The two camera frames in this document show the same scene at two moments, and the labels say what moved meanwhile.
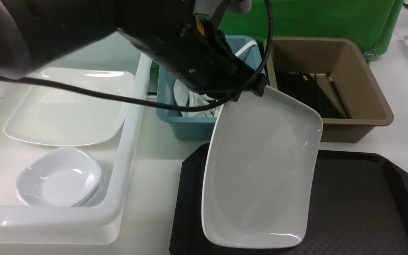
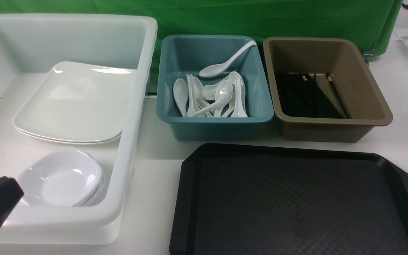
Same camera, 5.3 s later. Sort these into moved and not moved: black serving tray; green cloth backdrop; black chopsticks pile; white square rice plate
Moved: white square rice plate
Not moved: black chopsticks pile; green cloth backdrop; black serving tray
